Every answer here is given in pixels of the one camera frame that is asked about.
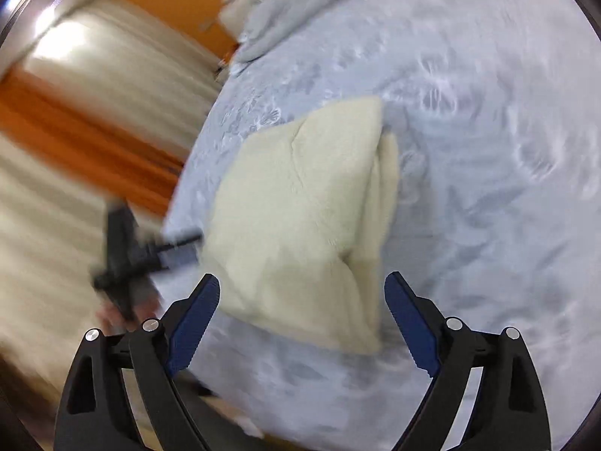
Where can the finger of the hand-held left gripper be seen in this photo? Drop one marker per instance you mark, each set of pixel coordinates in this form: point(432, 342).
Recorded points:
point(181, 240)

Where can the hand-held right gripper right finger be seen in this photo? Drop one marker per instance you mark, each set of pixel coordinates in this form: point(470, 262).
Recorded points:
point(413, 324)

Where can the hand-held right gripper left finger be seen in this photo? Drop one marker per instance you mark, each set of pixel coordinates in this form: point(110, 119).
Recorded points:
point(195, 324)

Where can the white pleated curtain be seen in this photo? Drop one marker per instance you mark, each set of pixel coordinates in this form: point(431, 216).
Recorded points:
point(47, 253)

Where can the white sheer curtain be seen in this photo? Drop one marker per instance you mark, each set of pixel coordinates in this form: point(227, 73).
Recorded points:
point(126, 75)

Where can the blue butterfly print bed sheet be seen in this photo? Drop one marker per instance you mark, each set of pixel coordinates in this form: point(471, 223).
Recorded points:
point(469, 197)

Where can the grey crumpled duvet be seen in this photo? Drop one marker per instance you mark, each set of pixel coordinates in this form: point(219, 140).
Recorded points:
point(291, 4)

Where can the cream knit cardigan red buttons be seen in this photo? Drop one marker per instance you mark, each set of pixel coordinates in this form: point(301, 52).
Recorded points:
point(291, 225)

